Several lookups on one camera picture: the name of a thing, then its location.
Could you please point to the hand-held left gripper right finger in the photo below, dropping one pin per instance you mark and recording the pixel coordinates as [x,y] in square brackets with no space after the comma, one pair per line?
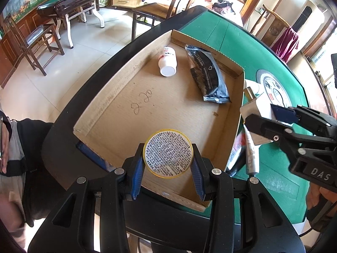
[198,174]

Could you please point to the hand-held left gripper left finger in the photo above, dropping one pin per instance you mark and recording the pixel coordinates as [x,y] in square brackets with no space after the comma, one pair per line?
[137,174]

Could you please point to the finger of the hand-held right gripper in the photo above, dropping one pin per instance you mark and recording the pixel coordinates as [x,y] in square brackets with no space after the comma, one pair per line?
[268,129]
[310,118]

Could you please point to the small white box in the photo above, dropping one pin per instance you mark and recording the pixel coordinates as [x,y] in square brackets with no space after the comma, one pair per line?
[259,109]

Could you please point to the round yellow container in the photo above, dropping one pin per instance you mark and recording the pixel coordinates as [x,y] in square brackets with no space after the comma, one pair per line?
[168,152]

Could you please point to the shallow cardboard box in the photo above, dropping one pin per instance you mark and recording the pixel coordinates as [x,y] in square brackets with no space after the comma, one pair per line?
[118,126]

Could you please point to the person's right hand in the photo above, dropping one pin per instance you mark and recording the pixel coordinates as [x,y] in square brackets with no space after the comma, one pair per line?
[316,196]

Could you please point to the pale pink tube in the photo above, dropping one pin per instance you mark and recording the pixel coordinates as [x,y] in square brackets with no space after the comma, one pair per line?
[251,158]

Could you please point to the round table control panel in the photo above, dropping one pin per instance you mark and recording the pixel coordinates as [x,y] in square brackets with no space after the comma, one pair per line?
[276,89]

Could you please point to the dark red cloth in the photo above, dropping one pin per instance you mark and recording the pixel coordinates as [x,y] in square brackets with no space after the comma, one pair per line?
[287,42]

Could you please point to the black foil packet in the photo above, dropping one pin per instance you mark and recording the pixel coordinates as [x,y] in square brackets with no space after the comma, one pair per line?
[208,76]

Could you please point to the green mahjong table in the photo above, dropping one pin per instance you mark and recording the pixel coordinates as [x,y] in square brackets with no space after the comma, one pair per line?
[65,137]

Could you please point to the carved wooden chair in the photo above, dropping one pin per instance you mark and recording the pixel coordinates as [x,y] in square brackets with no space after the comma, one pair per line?
[273,29]

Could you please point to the white bottle with red label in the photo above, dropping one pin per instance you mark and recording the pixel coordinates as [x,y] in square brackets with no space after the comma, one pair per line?
[167,63]

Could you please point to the dark clothes bundle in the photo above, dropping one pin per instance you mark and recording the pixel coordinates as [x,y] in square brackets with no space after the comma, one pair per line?
[222,8]

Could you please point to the curved-back wooden chair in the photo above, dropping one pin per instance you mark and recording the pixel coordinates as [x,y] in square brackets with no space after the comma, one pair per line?
[147,14]

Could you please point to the light wooden cabinet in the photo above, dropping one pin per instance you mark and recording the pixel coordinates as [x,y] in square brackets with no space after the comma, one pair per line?
[129,1]

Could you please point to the dark wooden chair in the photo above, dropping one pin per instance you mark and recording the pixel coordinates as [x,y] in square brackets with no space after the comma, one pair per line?
[34,34]

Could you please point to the landscape wall painting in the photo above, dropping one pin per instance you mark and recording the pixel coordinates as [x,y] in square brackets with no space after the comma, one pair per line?
[26,0]

